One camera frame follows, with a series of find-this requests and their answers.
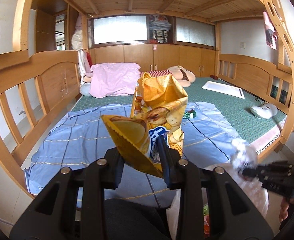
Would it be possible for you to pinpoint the white tissue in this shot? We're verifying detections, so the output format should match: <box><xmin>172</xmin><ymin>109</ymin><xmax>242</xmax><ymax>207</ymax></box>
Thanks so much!
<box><xmin>230</xmin><ymin>138</ymin><xmax>258</xmax><ymax>176</ymax></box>

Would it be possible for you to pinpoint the green wrapper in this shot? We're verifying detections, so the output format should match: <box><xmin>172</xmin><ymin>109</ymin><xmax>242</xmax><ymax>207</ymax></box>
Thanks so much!
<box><xmin>183</xmin><ymin>109</ymin><xmax>197</xmax><ymax>119</ymax></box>

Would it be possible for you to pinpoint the yellow chip bag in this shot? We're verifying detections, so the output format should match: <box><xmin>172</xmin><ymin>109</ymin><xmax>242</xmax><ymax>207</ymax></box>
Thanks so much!
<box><xmin>101</xmin><ymin>72</ymin><xmax>188</xmax><ymax>178</ymax></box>

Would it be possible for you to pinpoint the person right hand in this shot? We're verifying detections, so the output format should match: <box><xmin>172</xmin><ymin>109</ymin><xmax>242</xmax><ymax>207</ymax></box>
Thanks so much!
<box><xmin>279</xmin><ymin>198</ymin><xmax>294</xmax><ymax>222</ymax></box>

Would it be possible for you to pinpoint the white rounded device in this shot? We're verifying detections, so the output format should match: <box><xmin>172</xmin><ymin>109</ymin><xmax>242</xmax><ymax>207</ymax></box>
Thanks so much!
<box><xmin>250</xmin><ymin>103</ymin><xmax>278</xmax><ymax>119</ymax></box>

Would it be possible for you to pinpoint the light blue striped sheet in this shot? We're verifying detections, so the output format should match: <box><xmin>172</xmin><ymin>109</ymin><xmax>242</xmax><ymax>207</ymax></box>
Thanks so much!
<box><xmin>24</xmin><ymin>102</ymin><xmax>243</xmax><ymax>207</ymax></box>

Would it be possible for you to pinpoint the white flat board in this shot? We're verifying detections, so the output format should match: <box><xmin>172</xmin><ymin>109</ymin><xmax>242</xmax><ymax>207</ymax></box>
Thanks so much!
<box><xmin>202</xmin><ymin>81</ymin><xmax>245</xmax><ymax>99</ymax></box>

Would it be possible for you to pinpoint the pink pillow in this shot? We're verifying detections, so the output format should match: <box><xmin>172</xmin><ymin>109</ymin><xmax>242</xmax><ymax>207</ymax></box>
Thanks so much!
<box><xmin>89</xmin><ymin>62</ymin><xmax>140</xmax><ymax>98</ymax></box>

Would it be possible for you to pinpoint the striped plush doll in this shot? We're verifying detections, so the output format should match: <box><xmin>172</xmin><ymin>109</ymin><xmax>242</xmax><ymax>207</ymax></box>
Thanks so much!
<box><xmin>146</xmin><ymin>66</ymin><xmax>196</xmax><ymax>87</ymax></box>

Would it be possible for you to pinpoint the wooden bunk bed frame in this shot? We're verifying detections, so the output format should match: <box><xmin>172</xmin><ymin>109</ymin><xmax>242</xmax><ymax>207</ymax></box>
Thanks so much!
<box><xmin>0</xmin><ymin>0</ymin><xmax>294</xmax><ymax>191</ymax></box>

